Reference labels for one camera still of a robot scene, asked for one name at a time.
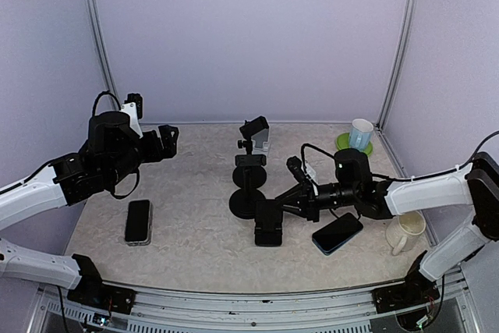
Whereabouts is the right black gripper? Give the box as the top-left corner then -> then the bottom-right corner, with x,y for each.
274,180 -> 359,222

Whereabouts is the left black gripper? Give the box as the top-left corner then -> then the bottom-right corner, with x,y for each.
107,124 -> 179,186

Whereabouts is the black folding phone stand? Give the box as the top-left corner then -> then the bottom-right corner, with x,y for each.
254,200 -> 283,247

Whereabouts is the white folding phone stand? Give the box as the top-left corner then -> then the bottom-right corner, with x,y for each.
251,127 -> 271,157

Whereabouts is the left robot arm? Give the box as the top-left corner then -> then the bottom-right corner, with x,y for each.
1,111 -> 179,306

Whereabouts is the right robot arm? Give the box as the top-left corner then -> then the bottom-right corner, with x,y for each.
274,148 -> 498,305

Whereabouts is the blue phone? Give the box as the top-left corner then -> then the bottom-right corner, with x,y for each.
312,213 -> 363,256

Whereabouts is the rear black round-base stand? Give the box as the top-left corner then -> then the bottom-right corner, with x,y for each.
232,115 -> 270,193

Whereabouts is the phone in clear case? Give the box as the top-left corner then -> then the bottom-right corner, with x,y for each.
124,200 -> 153,246

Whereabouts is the green saucer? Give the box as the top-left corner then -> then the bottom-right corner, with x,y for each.
335,133 -> 373,156

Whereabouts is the light blue mug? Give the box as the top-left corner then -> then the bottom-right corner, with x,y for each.
349,119 -> 374,151

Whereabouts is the cream ceramic mug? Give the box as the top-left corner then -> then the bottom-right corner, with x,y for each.
385,211 -> 426,256

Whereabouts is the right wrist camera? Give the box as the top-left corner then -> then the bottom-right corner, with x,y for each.
286,156 -> 316,184

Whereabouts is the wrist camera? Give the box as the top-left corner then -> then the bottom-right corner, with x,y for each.
120,93 -> 143,138
286,156 -> 316,184

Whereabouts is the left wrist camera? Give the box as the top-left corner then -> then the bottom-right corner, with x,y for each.
120,93 -> 143,138

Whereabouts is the left aluminium frame post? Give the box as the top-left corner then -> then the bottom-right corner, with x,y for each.
85,0 -> 119,100

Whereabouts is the aluminium frame post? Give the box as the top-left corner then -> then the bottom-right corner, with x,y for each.
377,0 -> 418,133
85,0 -> 119,100

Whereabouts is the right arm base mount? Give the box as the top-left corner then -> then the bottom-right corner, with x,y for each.
371,250 -> 441,314

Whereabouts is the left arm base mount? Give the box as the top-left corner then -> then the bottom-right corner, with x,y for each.
67,254 -> 136,315

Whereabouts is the right aluminium frame post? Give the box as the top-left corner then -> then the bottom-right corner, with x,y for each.
377,0 -> 418,133

